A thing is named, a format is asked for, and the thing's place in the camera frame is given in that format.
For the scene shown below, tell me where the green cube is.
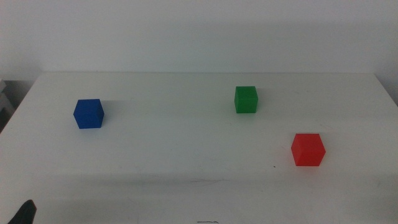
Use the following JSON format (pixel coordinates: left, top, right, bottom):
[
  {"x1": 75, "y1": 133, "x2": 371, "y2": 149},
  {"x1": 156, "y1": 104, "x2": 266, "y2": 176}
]
[{"x1": 234, "y1": 85, "x2": 259, "y2": 114}]

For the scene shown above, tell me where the blue cube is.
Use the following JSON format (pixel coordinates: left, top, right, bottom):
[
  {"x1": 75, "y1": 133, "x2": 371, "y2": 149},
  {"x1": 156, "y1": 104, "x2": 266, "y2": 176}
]
[{"x1": 73, "y1": 98, "x2": 105, "y2": 129}]

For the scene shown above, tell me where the red cube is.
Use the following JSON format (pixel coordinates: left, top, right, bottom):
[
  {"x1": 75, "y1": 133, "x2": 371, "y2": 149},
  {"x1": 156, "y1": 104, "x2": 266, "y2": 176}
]
[{"x1": 290, "y1": 133, "x2": 326, "y2": 167}]

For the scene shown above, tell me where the grey furniture beside table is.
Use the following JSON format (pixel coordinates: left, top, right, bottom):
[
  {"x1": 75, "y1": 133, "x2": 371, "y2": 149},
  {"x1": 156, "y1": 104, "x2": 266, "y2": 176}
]
[{"x1": 0, "y1": 78, "x2": 15, "y2": 131}]

